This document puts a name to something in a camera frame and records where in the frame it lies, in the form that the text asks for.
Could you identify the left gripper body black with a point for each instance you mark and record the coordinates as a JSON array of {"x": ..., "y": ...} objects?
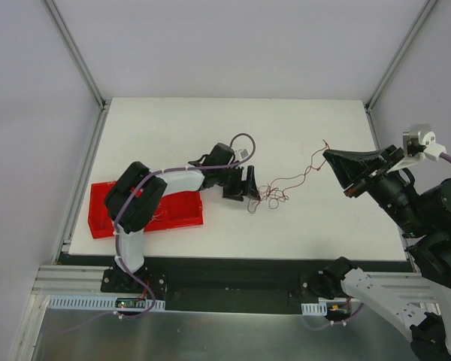
[{"x": 234, "y": 183}]

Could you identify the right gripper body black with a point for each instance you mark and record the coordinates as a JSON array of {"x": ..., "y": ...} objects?
[{"x": 370, "y": 174}]

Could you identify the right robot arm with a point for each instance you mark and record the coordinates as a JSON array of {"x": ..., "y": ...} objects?
[{"x": 425, "y": 217}]

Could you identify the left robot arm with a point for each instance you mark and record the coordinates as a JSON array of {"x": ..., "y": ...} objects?
[{"x": 133, "y": 200}]

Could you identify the red plastic tray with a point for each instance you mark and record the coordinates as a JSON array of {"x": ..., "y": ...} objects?
[{"x": 175, "y": 211}]

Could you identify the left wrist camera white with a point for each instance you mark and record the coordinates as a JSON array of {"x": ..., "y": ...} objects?
[{"x": 241, "y": 154}]

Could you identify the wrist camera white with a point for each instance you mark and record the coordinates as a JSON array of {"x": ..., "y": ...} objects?
[
  {"x": 241, "y": 154},
  {"x": 419, "y": 144}
]

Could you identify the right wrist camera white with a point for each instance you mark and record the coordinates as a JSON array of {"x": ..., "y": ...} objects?
[{"x": 419, "y": 144}]

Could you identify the right white cable duct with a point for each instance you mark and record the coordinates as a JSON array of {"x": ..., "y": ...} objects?
[{"x": 323, "y": 308}]

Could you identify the white cable duct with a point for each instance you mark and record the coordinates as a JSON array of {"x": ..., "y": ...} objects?
[
  {"x": 105, "y": 303},
  {"x": 323, "y": 308}
]

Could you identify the left aluminium frame post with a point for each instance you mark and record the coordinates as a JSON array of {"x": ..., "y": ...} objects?
[{"x": 73, "y": 51}]

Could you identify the aluminium frame post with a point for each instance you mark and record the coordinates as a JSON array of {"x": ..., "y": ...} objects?
[
  {"x": 73, "y": 51},
  {"x": 404, "y": 47}
]

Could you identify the right aluminium frame post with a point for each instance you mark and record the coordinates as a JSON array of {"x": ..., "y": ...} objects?
[{"x": 404, "y": 47}]

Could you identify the left white cable duct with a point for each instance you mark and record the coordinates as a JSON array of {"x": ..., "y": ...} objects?
[{"x": 105, "y": 303}]

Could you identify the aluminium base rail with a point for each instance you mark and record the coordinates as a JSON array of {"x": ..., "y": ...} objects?
[{"x": 80, "y": 280}]

